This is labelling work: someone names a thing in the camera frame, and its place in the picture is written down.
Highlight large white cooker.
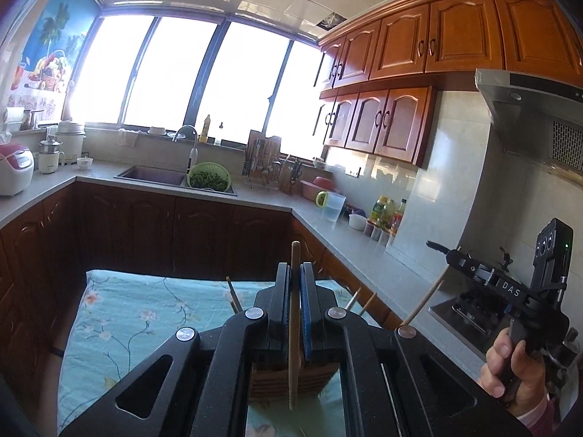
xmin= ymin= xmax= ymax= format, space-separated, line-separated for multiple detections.
xmin=56 ymin=120 xmax=87 ymax=165

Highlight person's right hand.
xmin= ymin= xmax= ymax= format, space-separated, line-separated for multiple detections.
xmin=478 ymin=327 xmax=548 ymax=418

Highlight spice jar set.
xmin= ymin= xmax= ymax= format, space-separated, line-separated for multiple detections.
xmin=363 ymin=220 xmax=397 ymax=248

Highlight dish rack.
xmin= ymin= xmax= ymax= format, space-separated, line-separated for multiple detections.
xmin=242 ymin=129 xmax=283 ymax=192

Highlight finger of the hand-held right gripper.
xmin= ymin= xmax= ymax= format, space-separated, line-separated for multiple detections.
xmin=446 ymin=249 xmax=500 ymax=290

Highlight white and pink rice cooker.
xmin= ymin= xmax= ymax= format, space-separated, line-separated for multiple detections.
xmin=0 ymin=142 xmax=35 ymax=198

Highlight wooden base cabinets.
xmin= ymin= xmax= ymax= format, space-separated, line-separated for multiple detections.
xmin=0 ymin=177 xmax=398 ymax=420

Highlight knife block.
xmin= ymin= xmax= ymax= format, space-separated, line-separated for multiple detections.
xmin=278 ymin=157 xmax=304 ymax=194

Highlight small white steamer pot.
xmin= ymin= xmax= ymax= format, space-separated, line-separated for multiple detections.
xmin=37 ymin=127 xmax=65 ymax=175

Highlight black wok with lid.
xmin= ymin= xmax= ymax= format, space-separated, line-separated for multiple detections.
xmin=426 ymin=240 xmax=515 ymax=283

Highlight green colander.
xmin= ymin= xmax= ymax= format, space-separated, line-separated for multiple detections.
xmin=186 ymin=161 xmax=230 ymax=192

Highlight long wooden utensil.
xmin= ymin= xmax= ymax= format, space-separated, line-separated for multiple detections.
xmin=226 ymin=275 xmax=243 ymax=315

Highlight person's right forearm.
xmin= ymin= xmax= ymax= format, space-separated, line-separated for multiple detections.
xmin=514 ymin=394 xmax=559 ymax=437

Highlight gas stove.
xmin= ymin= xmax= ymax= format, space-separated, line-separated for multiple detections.
xmin=427 ymin=289 xmax=515 ymax=361

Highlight pink container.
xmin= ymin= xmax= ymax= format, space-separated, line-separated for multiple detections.
xmin=300 ymin=176 xmax=336 ymax=201

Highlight wooden utensil holder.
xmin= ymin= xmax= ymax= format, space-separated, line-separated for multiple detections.
xmin=249 ymin=359 xmax=340 ymax=404

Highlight clear measuring jug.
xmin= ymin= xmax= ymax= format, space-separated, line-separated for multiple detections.
xmin=321 ymin=192 xmax=347 ymax=223

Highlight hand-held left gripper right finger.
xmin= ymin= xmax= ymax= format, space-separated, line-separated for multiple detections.
xmin=299 ymin=261 xmax=533 ymax=437

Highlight chrome faucet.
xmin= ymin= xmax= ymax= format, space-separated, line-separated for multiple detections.
xmin=172 ymin=124 xmax=199 ymax=175

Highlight wooden wall cabinets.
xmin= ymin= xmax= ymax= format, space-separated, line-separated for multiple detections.
xmin=313 ymin=0 xmax=583 ymax=168

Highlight green label oil bottle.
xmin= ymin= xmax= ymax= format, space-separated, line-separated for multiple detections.
xmin=369 ymin=195 xmax=388 ymax=224

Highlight kitchen sink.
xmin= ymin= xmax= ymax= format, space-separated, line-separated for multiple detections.
xmin=113 ymin=165 xmax=238 ymax=197

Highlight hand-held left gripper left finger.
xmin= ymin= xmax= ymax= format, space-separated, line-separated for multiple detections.
xmin=59 ymin=262 xmax=292 ymax=437

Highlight fruit wall poster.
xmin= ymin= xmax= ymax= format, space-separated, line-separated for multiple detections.
xmin=8 ymin=0 xmax=101 ymax=111

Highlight kitchen window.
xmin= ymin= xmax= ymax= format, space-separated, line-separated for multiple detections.
xmin=67 ymin=11 xmax=339 ymax=161

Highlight floral teal tablecloth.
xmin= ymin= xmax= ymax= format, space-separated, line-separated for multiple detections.
xmin=56 ymin=269 xmax=380 ymax=437

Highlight steel range hood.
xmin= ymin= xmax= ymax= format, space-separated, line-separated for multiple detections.
xmin=474 ymin=68 xmax=583 ymax=179

